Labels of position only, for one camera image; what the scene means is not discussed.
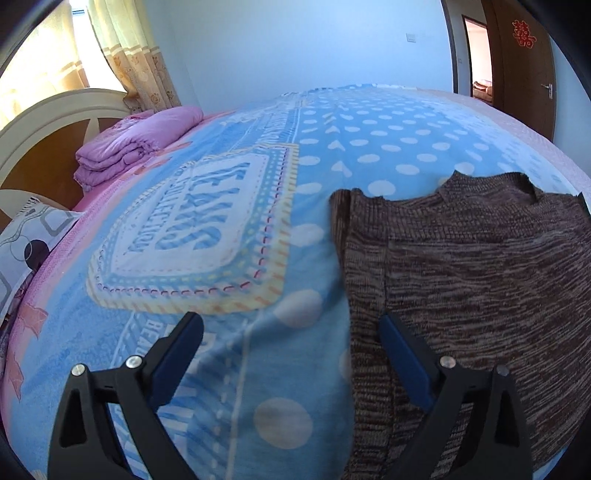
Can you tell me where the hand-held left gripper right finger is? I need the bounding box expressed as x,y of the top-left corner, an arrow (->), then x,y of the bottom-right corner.
378,314 -> 536,480

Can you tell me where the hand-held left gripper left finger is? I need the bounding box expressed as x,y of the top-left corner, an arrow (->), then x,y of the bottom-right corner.
50,311 -> 205,480

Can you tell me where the brown knitted sweater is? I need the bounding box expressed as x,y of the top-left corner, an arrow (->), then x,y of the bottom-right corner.
329,170 -> 591,480

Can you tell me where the blue and pink bed sheet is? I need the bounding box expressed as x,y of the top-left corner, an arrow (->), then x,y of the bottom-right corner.
0,83 -> 591,480

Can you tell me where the patterned grey pillow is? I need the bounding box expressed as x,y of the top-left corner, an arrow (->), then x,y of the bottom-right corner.
0,196 -> 86,319

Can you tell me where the folded pink quilt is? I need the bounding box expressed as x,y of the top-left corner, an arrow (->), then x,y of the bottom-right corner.
74,105 -> 205,192

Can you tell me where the cream and wood headboard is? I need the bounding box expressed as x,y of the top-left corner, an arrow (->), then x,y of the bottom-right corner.
0,89 -> 132,222

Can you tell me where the brown wooden door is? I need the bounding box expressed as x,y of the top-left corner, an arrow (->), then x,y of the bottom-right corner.
480,0 -> 557,139

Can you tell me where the yellow patterned curtain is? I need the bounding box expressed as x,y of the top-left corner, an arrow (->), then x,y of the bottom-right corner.
0,2 -> 90,121
88,0 -> 182,114

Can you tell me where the red paper door decoration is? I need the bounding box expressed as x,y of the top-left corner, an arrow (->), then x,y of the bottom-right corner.
512,19 -> 536,48

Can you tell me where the brown door frame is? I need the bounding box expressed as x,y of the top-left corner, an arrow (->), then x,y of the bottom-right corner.
441,0 -> 497,109

